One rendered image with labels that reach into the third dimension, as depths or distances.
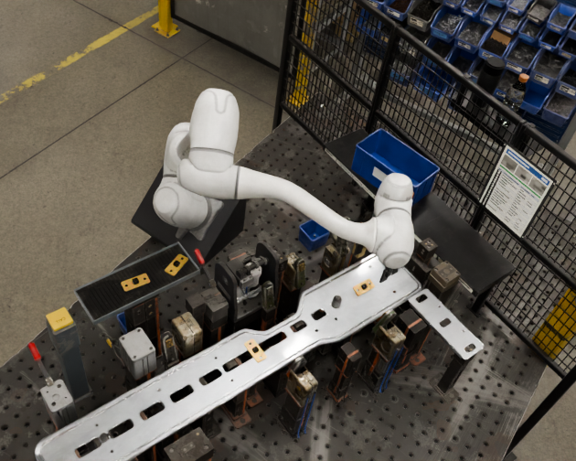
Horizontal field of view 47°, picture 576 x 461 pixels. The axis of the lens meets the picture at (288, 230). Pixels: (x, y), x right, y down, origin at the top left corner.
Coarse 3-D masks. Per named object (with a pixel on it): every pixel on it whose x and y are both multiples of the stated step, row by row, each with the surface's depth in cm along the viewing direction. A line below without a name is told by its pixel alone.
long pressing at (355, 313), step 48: (336, 288) 235; (384, 288) 237; (240, 336) 218; (288, 336) 220; (336, 336) 222; (144, 384) 203; (192, 384) 205; (240, 384) 207; (96, 432) 192; (144, 432) 193
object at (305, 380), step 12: (288, 384) 212; (300, 384) 205; (312, 384) 204; (288, 396) 218; (300, 396) 210; (312, 396) 210; (288, 408) 222; (300, 408) 214; (276, 420) 232; (288, 420) 225; (300, 420) 222; (288, 432) 229; (300, 432) 229
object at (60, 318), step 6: (54, 312) 198; (60, 312) 198; (66, 312) 198; (48, 318) 196; (54, 318) 196; (60, 318) 196; (66, 318) 197; (54, 324) 195; (60, 324) 195; (66, 324) 196; (54, 330) 194
